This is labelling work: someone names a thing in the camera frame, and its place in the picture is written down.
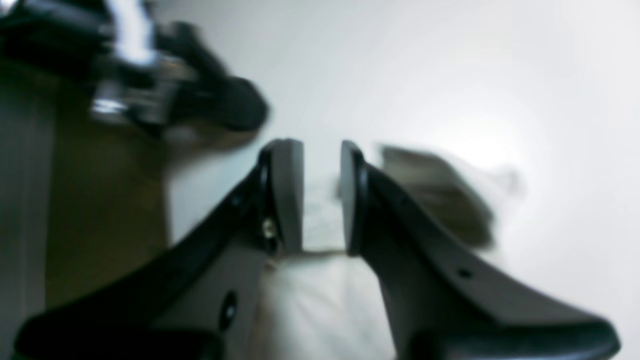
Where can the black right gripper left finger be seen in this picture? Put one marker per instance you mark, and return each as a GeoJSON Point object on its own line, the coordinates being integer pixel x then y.
{"type": "Point", "coordinates": [197, 301]}

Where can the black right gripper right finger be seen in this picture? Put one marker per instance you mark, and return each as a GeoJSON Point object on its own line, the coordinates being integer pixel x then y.
{"type": "Point", "coordinates": [442, 301]}

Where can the white t-shirt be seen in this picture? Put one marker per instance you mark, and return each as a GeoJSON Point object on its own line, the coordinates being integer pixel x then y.
{"type": "Point", "coordinates": [325, 305]}

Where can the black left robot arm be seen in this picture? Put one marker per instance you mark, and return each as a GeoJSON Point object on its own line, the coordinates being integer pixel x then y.
{"type": "Point", "coordinates": [137, 70]}

